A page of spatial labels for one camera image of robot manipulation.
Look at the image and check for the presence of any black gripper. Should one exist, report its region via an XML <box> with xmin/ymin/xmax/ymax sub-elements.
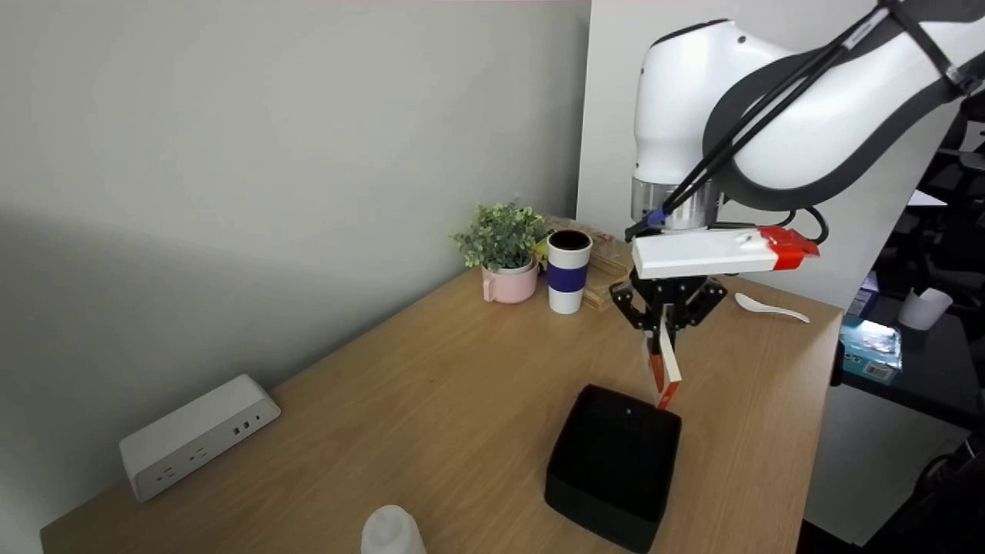
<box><xmin>609</xmin><ymin>275</ymin><xmax>729</xmax><ymax>357</ymax></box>

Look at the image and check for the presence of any red packet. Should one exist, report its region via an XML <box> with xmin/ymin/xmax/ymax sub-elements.
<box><xmin>643</xmin><ymin>313</ymin><xmax>687</xmax><ymax>411</ymax></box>

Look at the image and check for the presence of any black fabric box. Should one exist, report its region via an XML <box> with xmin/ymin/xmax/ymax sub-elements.
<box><xmin>541</xmin><ymin>380</ymin><xmax>687</xmax><ymax>554</ymax></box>

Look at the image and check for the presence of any white power strip box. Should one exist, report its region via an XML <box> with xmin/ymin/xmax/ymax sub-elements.
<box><xmin>118</xmin><ymin>372</ymin><xmax>284</xmax><ymax>506</ymax></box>

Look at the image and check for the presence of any white plastic spoon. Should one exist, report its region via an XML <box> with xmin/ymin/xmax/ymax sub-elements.
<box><xmin>733</xmin><ymin>288</ymin><xmax>811</xmax><ymax>325</ymax></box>

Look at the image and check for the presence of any white cup with blue band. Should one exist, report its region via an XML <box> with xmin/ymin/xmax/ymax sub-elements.
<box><xmin>544</xmin><ymin>229</ymin><xmax>596</xmax><ymax>316</ymax></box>

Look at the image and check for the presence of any green plant in pink pot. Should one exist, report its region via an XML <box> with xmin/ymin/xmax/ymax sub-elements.
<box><xmin>451</xmin><ymin>201</ymin><xmax>553</xmax><ymax>309</ymax></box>

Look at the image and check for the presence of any blue packet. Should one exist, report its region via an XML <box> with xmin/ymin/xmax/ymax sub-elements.
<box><xmin>836</xmin><ymin>316</ymin><xmax>905</xmax><ymax>389</ymax></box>

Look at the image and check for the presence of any white paper cup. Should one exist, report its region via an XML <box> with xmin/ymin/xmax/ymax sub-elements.
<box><xmin>898</xmin><ymin>286</ymin><xmax>957</xmax><ymax>331</ymax></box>

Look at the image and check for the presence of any translucent white squeeze bottle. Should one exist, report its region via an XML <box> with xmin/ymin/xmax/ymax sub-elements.
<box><xmin>357</xmin><ymin>500</ymin><xmax>429</xmax><ymax>554</ymax></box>

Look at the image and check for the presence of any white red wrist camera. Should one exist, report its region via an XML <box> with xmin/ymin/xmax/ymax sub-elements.
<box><xmin>628</xmin><ymin>226</ymin><xmax>823</xmax><ymax>284</ymax></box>

